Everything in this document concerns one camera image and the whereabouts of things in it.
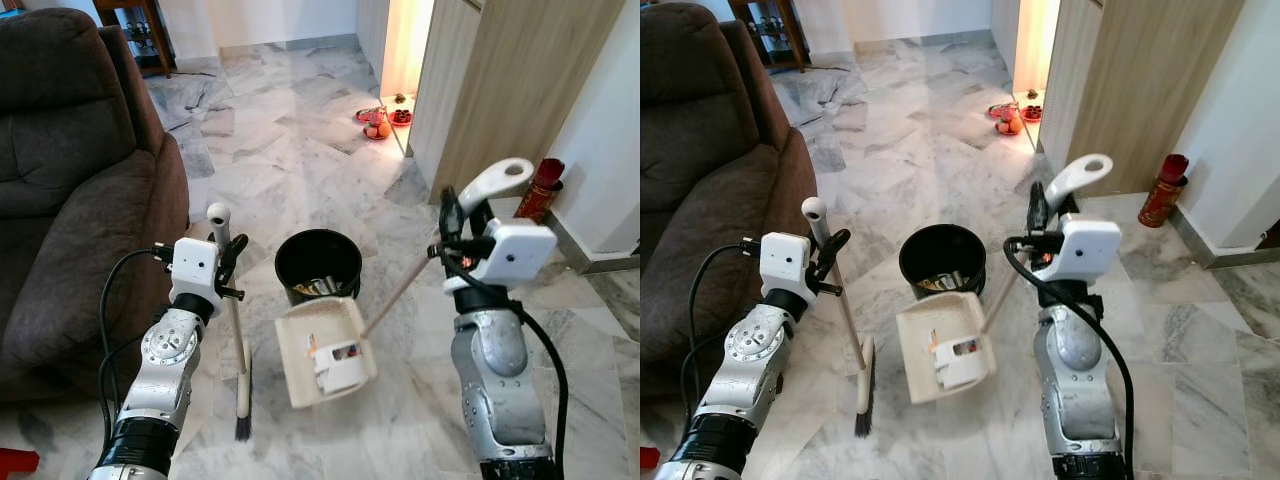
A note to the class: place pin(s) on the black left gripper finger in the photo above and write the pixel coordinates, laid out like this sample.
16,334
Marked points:
838,248
237,252

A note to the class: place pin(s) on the black round waste bin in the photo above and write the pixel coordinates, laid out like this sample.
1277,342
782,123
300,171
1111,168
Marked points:
925,250
300,255

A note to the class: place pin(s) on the dark wood shelf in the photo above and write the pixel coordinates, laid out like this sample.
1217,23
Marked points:
785,30
150,35

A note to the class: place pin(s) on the gold box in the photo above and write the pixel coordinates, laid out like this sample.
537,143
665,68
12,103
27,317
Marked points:
320,288
945,282

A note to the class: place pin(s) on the red and gold tin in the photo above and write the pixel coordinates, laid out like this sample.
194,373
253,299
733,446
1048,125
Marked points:
1162,195
538,195

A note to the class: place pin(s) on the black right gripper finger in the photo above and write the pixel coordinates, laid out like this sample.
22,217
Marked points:
451,215
480,220
1067,210
1038,212

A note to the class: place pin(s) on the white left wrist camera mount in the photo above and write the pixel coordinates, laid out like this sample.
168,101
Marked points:
193,268
785,262

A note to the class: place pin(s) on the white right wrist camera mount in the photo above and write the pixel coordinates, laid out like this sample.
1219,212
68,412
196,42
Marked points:
1092,245
515,250

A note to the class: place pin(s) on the dark brown fabric sofa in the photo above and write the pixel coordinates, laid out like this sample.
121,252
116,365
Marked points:
70,200
700,190

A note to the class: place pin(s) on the white trash box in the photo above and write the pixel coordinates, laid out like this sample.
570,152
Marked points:
342,372
965,368

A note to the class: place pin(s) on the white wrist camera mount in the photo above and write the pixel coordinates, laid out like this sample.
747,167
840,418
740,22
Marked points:
515,250
785,262
193,268
1092,245

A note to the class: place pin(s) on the small red floor object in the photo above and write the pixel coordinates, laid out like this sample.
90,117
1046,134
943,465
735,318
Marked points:
15,463
648,458

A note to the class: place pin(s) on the wooden broom with black bristles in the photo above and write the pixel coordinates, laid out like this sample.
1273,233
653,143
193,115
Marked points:
865,385
243,390

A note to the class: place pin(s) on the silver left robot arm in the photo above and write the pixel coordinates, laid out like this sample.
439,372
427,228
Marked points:
165,380
745,375

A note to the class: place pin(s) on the red plate with oranges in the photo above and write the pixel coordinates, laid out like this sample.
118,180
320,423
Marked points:
1005,122
377,128

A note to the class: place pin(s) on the small red offering plate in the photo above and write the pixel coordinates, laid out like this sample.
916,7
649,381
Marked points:
1031,113
401,117

